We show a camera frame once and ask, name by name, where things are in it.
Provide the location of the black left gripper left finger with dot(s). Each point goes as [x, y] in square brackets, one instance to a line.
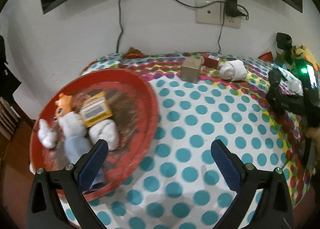
[45, 209]

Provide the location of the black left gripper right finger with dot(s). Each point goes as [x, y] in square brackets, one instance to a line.
[274, 209]

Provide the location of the white sock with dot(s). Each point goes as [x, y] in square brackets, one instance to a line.
[72, 125]
[105, 130]
[233, 70]

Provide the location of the light blue sock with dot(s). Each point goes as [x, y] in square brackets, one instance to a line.
[75, 147]

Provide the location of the orange toy animal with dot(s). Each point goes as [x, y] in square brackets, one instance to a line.
[64, 111]

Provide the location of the tan cardboard box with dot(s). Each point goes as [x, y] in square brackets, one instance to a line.
[190, 69]

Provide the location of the yellow book box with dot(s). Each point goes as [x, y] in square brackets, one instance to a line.
[95, 109]

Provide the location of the red packet at right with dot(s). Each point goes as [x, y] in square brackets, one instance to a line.
[266, 57]

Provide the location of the white plastic bag wad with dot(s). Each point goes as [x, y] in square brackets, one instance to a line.
[46, 135]

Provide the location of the dark red barcode box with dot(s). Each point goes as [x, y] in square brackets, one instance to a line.
[209, 60]

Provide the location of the black plug adapter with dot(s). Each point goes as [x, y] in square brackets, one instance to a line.
[231, 9]

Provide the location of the colourful dotted tablecloth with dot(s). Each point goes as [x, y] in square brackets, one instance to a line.
[177, 184]

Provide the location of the red round tray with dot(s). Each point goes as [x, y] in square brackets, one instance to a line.
[135, 112]

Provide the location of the red candy wrapper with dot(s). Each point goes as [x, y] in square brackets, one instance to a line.
[133, 53]

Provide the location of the white wall socket plate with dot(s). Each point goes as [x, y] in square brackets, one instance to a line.
[212, 15]

